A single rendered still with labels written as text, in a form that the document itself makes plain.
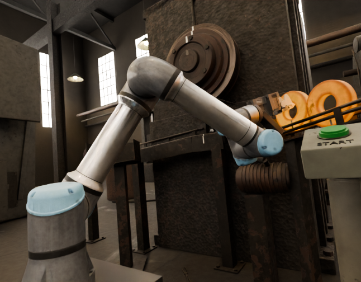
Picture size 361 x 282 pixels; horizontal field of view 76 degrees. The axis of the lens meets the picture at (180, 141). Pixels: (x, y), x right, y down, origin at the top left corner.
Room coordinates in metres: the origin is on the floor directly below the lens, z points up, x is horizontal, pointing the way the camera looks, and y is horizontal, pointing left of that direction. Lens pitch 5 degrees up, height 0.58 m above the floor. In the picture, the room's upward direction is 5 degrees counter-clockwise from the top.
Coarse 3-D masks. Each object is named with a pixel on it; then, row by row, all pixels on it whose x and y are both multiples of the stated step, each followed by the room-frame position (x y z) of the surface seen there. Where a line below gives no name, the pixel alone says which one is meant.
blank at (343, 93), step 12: (324, 84) 0.75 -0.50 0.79; (336, 84) 0.71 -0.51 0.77; (348, 84) 0.70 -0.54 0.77; (312, 96) 0.80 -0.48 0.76; (324, 96) 0.77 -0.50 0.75; (336, 96) 0.72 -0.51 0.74; (348, 96) 0.69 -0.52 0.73; (312, 108) 0.80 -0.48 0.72; (348, 108) 0.69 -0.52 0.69; (312, 120) 0.81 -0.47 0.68; (348, 120) 0.72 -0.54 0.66
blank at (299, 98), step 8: (296, 96) 0.87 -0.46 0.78; (304, 96) 0.84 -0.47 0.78; (296, 104) 0.87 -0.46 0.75; (304, 104) 0.84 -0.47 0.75; (288, 112) 0.94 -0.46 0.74; (304, 112) 0.84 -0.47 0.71; (280, 120) 0.95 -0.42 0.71; (288, 120) 0.91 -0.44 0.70; (296, 120) 0.88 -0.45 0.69; (288, 128) 0.92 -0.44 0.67
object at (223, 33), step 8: (200, 24) 1.26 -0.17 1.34; (208, 24) 1.23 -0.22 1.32; (184, 32) 1.32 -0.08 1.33; (224, 32) 1.18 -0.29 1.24; (176, 40) 1.35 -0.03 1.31; (232, 40) 1.16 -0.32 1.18; (232, 48) 1.16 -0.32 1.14; (168, 56) 1.39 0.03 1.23; (232, 56) 1.16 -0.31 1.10; (232, 64) 1.17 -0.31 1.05; (232, 72) 1.17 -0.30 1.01; (224, 80) 1.20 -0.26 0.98; (232, 80) 1.22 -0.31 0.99; (224, 88) 1.20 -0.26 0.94; (216, 96) 1.23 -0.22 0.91
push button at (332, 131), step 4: (324, 128) 0.37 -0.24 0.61; (328, 128) 0.37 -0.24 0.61; (332, 128) 0.36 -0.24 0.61; (336, 128) 0.36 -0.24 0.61; (340, 128) 0.35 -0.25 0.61; (344, 128) 0.35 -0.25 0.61; (348, 128) 0.35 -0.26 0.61; (320, 132) 0.37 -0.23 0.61; (324, 132) 0.36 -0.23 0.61; (328, 132) 0.35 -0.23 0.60; (332, 132) 0.35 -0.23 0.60; (336, 132) 0.35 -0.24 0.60; (340, 132) 0.35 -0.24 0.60; (344, 132) 0.34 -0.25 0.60; (348, 132) 0.35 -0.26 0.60; (320, 136) 0.37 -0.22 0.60; (324, 136) 0.36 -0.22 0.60; (328, 136) 0.35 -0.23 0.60; (332, 136) 0.35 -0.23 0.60; (336, 136) 0.35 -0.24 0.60; (340, 136) 0.35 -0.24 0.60
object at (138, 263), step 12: (132, 144) 1.45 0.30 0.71; (120, 156) 1.45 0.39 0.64; (132, 156) 1.45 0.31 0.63; (120, 168) 1.32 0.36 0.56; (120, 180) 1.32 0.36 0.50; (120, 192) 1.32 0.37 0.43; (120, 204) 1.32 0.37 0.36; (120, 216) 1.32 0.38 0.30; (120, 228) 1.32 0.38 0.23; (120, 240) 1.32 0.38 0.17; (120, 252) 1.32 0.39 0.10; (120, 264) 1.32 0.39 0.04; (132, 264) 1.37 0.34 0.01; (144, 264) 1.36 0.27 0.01
